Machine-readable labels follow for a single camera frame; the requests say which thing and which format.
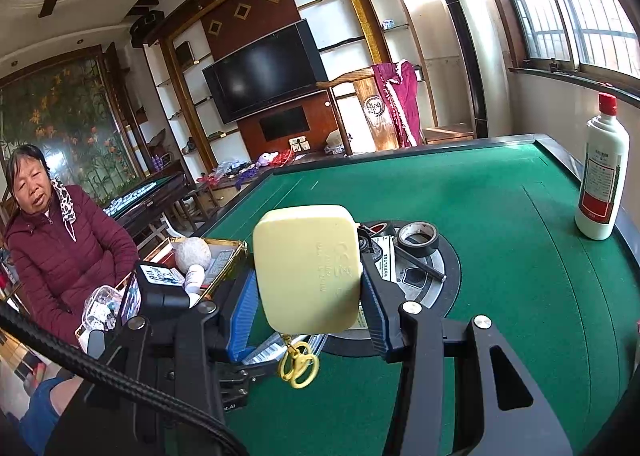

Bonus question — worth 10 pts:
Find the maroon fringed cloth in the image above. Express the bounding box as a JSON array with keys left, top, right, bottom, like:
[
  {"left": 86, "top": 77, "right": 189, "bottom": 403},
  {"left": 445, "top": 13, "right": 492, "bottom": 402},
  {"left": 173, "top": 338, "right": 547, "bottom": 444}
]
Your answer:
[{"left": 370, "top": 60, "right": 425, "bottom": 147}]

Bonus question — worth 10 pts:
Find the round table control panel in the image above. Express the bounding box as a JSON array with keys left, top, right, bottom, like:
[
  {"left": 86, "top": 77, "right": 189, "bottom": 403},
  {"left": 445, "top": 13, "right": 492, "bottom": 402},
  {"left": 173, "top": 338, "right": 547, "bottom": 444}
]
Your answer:
[{"left": 245, "top": 218, "right": 462, "bottom": 358}]

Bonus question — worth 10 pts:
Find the wooden armchair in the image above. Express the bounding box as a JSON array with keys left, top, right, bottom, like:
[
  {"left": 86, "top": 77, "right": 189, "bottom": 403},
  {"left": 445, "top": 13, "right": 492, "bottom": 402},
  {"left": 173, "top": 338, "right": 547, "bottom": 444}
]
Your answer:
[{"left": 316, "top": 63, "right": 476, "bottom": 157}]

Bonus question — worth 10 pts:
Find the wooden wall shelf unit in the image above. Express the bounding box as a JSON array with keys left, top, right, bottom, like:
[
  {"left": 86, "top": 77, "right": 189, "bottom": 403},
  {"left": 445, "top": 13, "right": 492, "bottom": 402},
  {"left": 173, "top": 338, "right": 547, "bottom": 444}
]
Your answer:
[{"left": 142, "top": 0, "right": 441, "bottom": 187}]

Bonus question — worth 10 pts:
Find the white fuzzy ball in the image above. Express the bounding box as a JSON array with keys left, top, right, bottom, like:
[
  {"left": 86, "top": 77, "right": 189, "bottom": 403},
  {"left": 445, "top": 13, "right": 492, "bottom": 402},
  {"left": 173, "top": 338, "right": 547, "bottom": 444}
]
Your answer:
[{"left": 173, "top": 236, "right": 210, "bottom": 273}]

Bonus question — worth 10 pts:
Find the black pen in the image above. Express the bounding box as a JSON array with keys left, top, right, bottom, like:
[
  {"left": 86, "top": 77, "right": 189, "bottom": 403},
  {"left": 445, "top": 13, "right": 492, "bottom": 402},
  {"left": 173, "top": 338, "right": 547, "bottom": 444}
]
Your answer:
[{"left": 394, "top": 245, "right": 447, "bottom": 283}]

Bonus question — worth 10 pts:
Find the cream plastic case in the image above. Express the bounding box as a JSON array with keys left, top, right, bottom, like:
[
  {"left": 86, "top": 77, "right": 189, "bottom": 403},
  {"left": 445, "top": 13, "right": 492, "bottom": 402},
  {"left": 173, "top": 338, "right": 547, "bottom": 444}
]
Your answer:
[{"left": 252, "top": 205, "right": 363, "bottom": 389}]

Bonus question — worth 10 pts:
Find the low wooden cabinet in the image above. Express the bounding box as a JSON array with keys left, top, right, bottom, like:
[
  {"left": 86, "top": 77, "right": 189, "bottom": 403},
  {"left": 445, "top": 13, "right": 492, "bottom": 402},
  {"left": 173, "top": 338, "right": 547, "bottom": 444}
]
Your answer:
[{"left": 197, "top": 148, "right": 313, "bottom": 209}]

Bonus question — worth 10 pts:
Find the person's left forearm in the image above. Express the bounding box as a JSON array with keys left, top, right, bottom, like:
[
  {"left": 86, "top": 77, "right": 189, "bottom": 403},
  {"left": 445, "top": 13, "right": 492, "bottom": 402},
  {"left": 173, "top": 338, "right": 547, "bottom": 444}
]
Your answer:
[{"left": 22, "top": 375, "right": 86, "bottom": 456}]

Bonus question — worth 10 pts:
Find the black wall speaker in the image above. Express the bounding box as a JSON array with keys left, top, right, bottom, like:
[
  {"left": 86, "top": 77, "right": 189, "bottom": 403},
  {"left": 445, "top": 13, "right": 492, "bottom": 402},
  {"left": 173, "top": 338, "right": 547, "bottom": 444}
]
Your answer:
[{"left": 130, "top": 10, "right": 166, "bottom": 49}]

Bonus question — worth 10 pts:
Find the transparent zip pouch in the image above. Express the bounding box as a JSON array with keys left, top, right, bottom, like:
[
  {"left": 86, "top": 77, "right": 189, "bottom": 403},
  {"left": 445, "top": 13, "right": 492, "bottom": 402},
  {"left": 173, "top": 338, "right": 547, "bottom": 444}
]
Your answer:
[{"left": 75, "top": 273, "right": 146, "bottom": 341}]

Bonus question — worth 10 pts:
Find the black flat television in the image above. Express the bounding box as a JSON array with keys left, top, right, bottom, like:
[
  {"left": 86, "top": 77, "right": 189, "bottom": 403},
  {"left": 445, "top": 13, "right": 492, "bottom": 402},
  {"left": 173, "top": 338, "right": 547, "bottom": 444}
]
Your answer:
[{"left": 201, "top": 19, "right": 328, "bottom": 125}]

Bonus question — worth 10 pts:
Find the standing air conditioner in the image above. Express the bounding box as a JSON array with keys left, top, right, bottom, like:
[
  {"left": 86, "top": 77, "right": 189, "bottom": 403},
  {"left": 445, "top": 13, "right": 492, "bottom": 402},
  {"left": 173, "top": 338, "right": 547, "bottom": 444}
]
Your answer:
[{"left": 431, "top": 0, "right": 490, "bottom": 139}]

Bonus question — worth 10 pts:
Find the black tape roll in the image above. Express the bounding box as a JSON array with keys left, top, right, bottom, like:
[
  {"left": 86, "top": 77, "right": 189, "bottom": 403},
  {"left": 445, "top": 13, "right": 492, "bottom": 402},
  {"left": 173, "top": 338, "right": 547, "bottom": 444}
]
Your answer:
[{"left": 396, "top": 223, "right": 440, "bottom": 257}]

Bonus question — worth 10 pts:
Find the floral wall painting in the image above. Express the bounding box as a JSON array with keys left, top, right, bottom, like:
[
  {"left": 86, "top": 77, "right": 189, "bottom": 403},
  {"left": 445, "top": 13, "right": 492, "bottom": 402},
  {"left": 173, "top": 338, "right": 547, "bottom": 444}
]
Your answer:
[{"left": 0, "top": 56, "right": 143, "bottom": 207}]

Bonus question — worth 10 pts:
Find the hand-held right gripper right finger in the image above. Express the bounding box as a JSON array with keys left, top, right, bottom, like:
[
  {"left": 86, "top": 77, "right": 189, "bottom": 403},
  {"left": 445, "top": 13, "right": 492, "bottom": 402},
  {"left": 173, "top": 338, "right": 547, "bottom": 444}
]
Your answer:
[{"left": 360, "top": 255, "right": 575, "bottom": 456}]

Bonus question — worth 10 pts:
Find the black wall panel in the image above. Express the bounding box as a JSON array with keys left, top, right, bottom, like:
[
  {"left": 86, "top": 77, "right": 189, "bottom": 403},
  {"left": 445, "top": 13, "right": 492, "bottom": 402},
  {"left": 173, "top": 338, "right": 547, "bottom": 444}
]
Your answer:
[{"left": 259, "top": 106, "right": 308, "bottom": 143}]

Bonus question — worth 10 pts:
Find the white pill bottle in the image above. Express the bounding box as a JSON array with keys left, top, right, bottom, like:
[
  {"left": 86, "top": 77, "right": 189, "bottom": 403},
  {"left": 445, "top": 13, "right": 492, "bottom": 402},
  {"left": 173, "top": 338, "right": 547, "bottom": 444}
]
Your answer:
[{"left": 184, "top": 263, "right": 207, "bottom": 295}]

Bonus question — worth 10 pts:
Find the white liquor bottle red label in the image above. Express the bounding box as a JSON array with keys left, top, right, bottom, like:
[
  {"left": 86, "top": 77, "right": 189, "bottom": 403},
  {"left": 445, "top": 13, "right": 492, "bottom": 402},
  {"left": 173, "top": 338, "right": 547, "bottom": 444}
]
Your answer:
[{"left": 575, "top": 93, "right": 631, "bottom": 241}]

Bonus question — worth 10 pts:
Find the barred window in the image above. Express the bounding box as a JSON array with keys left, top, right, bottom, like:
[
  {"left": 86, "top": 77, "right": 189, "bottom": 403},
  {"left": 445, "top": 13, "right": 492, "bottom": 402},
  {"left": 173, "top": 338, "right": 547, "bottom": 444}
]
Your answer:
[{"left": 480, "top": 0, "right": 640, "bottom": 109}]

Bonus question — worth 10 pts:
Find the row of mahjong tiles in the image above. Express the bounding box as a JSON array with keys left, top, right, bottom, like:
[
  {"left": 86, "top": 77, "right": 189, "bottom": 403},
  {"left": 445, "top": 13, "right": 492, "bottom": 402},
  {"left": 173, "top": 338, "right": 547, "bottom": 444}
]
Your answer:
[{"left": 105, "top": 181, "right": 161, "bottom": 217}]

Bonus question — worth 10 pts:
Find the dark wooden mahjong table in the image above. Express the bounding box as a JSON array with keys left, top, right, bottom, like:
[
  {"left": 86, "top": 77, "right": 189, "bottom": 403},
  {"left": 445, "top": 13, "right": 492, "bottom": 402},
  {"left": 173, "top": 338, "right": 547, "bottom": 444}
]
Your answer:
[{"left": 102, "top": 171, "right": 193, "bottom": 237}]

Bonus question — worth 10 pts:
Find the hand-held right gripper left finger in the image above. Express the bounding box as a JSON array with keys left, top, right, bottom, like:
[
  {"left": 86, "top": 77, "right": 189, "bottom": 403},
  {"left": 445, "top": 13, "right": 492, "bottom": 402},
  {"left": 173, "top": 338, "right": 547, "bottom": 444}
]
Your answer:
[{"left": 45, "top": 268, "right": 261, "bottom": 456}]

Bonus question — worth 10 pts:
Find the patterned face mask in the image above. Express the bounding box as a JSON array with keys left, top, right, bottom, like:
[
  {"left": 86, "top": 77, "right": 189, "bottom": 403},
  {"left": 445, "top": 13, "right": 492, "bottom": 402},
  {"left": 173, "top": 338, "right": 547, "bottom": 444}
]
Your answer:
[{"left": 52, "top": 178, "right": 81, "bottom": 243}]

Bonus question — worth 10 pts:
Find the gold-rimmed gift box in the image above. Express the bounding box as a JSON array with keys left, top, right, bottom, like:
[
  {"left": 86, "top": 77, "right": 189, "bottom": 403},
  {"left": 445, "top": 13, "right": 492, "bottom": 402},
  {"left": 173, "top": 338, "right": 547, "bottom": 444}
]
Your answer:
[{"left": 75, "top": 235, "right": 249, "bottom": 352}]

